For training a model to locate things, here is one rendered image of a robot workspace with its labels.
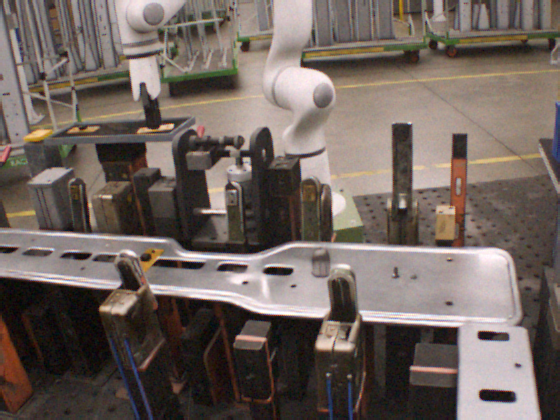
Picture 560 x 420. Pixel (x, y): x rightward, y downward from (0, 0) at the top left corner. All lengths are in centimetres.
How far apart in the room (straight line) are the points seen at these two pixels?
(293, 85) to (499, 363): 91
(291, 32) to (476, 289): 83
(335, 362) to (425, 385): 12
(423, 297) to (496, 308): 11
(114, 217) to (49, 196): 17
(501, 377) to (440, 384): 8
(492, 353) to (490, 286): 17
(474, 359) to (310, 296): 28
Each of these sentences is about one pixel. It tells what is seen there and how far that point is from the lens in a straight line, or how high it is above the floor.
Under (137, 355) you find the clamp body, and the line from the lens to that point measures 91.
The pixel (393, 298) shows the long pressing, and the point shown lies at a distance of 88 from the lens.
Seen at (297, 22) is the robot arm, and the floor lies 135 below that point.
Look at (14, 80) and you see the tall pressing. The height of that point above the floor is 86.
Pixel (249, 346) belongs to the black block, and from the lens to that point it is 82.
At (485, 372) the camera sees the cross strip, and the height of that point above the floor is 100.
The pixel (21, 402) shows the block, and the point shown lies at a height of 72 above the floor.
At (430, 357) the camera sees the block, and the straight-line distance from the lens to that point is 80.
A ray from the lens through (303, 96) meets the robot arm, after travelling 140.
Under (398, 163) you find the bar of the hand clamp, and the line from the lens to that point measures 101.
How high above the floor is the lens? 150
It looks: 25 degrees down
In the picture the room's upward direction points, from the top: 6 degrees counter-clockwise
